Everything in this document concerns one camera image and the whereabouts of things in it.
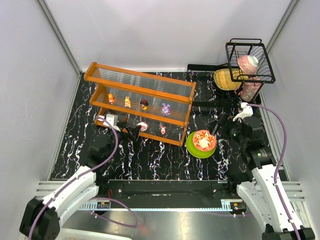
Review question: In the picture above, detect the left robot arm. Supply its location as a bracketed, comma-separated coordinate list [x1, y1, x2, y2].
[19, 115, 142, 240]

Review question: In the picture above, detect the pink patterned bowl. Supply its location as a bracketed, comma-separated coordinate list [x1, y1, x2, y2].
[237, 55, 259, 75]

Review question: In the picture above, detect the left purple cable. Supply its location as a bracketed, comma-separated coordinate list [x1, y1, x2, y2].
[27, 115, 140, 240]

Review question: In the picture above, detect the pink piglet toy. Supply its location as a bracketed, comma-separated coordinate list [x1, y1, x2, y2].
[160, 126, 166, 135]

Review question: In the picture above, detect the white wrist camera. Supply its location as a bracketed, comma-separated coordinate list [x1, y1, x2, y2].
[232, 102, 253, 122]
[96, 113, 120, 132]

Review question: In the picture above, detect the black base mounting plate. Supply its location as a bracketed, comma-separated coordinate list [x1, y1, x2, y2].
[98, 179, 239, 199]

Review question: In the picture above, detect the orange wooden glass shelf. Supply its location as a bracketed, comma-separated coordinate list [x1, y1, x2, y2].
[84, 62, 196, 147]

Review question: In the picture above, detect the purple donkey toy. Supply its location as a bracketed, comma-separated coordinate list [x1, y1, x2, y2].
[161, 103, 171, 116]

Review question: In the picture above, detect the black hair princess toy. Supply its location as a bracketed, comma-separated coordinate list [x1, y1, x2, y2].
[140, 99, 149, 110]

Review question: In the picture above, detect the pink patterned cup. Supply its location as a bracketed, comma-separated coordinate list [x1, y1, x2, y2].
[239, 77, 261, 102]

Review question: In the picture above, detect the red patterned bowl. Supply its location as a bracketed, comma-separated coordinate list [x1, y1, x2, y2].
[192, 130, 217, 152]

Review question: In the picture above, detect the white plastic bin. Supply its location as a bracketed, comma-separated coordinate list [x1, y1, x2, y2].
[56, 228, 131, 240]

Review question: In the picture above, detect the yellow bear toy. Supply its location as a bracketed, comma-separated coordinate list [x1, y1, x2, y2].
[108, 93, 115, 105]

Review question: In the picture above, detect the black wire dish rack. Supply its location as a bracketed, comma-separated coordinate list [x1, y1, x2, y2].
[187, 38, 276, 108]

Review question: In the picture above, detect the pink hat girl toy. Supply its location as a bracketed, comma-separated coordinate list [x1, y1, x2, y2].
[137, 121, 149, 132]

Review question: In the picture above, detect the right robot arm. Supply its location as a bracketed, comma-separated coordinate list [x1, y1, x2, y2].
[214, 114, 316, 240]

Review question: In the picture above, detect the yellow rabbit toy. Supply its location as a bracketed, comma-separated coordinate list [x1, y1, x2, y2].
[124, 96, 131, 108]

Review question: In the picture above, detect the green plastic plate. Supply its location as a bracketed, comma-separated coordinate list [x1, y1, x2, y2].
[186, 131, 217, 159]

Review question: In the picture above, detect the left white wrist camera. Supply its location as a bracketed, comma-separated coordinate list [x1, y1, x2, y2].
[96, 113, 120, 132]

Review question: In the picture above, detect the yellow woven plate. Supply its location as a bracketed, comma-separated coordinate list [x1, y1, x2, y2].
[213, 68, 249, 91]

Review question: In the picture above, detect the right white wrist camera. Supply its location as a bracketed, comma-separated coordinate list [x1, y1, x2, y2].
[232, 102, 253, 122]

